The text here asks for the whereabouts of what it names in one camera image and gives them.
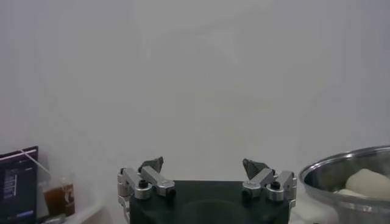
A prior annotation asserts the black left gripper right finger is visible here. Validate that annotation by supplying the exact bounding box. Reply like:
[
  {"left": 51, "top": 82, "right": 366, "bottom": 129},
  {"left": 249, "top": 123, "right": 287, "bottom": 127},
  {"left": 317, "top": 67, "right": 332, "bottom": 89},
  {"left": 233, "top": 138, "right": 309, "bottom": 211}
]
[{"left": 242, "top": 158, "right": 298, "bottom": 211}]

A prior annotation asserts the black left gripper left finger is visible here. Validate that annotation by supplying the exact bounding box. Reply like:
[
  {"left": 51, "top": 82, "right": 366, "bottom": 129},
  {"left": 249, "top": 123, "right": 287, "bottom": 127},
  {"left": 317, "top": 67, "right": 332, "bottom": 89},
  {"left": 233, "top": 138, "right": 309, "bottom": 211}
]
[{"left": 117, "top": 156, "right": 177, "bottom": 214}]

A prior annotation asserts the white steamed baozi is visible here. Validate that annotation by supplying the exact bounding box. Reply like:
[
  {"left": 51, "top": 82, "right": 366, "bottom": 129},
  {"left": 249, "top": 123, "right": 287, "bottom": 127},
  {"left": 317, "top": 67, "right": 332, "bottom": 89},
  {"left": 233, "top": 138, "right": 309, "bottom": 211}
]
[{"left": 345, "top": 168, "right": 390, "bottom": 200}]

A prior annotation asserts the perforated stainless steel steamer basket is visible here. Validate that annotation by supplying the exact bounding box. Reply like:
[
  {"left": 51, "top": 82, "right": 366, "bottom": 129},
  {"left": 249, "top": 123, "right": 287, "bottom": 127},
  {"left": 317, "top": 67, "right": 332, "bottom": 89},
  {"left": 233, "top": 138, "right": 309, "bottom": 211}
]
[{"left": 289, "top": 145, "right": 390, "bottom": 224}]

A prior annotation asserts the white side table with drink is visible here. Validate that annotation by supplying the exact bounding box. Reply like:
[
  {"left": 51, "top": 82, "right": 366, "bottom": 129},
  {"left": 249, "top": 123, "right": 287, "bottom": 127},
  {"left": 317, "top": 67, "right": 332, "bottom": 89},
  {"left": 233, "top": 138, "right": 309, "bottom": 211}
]
[{"left": 36, "top": 202, "right": 106, "bottom": 224}]

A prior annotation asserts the iced coffee plastic cup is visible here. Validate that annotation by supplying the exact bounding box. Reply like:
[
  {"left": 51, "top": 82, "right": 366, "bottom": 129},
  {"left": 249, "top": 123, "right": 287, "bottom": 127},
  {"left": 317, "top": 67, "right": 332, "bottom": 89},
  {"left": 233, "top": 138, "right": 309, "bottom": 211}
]
[{"left": 19, "top": 148, "right": 76, "bottom": 217}]

